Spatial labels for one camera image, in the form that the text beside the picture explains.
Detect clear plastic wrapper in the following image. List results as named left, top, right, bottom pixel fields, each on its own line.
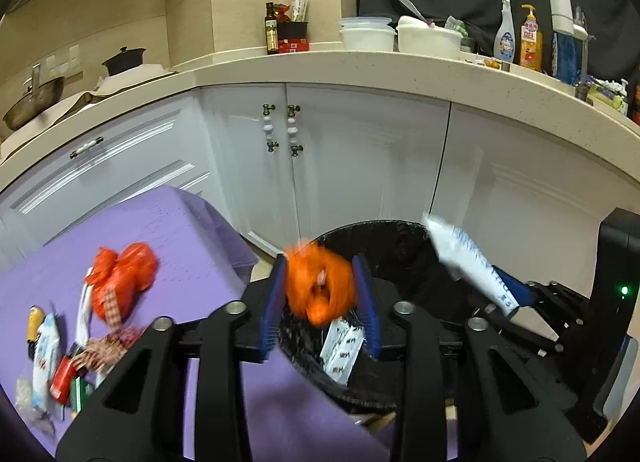
left=14, top=378, right=57, bottom=439

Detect white rectangular container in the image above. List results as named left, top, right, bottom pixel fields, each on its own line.
left=396, top=15, right=462, bottom=61

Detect green white bag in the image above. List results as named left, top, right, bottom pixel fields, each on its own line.
left=444, top=16, right=474, bottom=53

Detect red checkered paper wrapper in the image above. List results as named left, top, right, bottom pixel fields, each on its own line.
left=86, top=287, right=147, bottom=374

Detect white kitchen cabinet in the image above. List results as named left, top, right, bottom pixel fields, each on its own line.
left=0, top=82, right=640, bottom=343

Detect white blue spray bottle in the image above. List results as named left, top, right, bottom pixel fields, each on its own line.
left=493, top=0, right=516, bottom=64

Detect dark oil bottle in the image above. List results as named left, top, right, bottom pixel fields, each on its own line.
left=264, top=1, right=280, bottom=56

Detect black pot with lid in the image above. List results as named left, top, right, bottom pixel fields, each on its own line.
left=102, top=45, right=147, bottom=77

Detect beige stove cover sheet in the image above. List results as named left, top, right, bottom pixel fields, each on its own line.
left=29, top=63, right=177, bottom=119

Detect white spatula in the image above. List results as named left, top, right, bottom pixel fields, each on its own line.
left=392, top=0, right=437, bottom=26

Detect orange dish soap bottle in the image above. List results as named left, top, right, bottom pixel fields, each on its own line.
left=519, top=4, right=544, bottom=73

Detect green packet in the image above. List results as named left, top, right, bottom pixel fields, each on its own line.
left=69, top=376, right=85, bottom=414

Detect black trash bin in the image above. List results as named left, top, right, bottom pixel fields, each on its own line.
left=276, top=218, right=528, bottom=416

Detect metal wok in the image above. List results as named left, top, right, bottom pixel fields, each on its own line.
left=2, top=63, right=66, bottom=132

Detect blue hanging cloth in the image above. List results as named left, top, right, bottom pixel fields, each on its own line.
left=552, top=32, right=582, bottom=84

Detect large red plastic bag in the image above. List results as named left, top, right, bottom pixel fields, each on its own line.
left=85, top=241, right=159, bottom=324

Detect small white blue packet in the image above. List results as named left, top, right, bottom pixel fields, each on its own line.
left=31, top=313, right=62, bottom=416

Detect small orange plastic bag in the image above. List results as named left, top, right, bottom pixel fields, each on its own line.
left=282, top=239, right=359, bottom=328

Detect brass white drawer handle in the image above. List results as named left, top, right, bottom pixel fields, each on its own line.
left=68, top=136, right=105, bottom=160

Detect metal faucet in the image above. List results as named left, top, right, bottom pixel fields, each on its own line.
left=574, top=6, right=597, bottom=102

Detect red black box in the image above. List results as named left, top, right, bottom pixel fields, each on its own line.
left=276, top=20, right=310, bottom=53

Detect white stick packet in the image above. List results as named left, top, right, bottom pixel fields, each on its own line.
left=74, top=266, right=95, bottom=352

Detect yellow black tube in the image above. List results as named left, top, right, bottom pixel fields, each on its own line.
left=26, top=305, right=47, bottom=361

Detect purple tablecloth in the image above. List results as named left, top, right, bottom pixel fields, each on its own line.
left=0, top=185, right=393, bottom=462

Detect large white blue wrapper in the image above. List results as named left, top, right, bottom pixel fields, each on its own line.
left=421, top=213, right=535, bottom=319

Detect stacked white plastic containers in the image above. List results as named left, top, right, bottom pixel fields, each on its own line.
left=339, top=15, right=395, bottom=51

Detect white printed packet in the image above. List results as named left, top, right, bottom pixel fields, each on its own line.
left=319, top=318, right=366, bottom=386

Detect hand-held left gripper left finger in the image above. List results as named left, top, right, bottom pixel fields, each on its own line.
left=55, top=254, right=289, bottom=462

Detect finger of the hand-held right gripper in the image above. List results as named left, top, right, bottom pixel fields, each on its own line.
left=474, top=303, right=567, bottom=359
left=494, top=268, right=592, bottom=324

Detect white wall switches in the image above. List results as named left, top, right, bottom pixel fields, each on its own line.
left=44, top=43, right=82, bottom=76

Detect brass white door handle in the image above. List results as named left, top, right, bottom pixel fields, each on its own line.
left=285, top=104, right=305, bottom=158
left=259, top=102, right=279, bottom=152

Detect red packet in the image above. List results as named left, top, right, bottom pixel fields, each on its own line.
left=49, top=353, right=82, bottom=406

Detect yellow sponge pile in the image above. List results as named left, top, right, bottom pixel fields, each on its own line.
left=587, top=76, right=630, bottom=116

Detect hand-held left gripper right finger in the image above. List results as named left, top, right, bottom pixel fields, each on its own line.
left=351, top=254, right=589, bottom=462

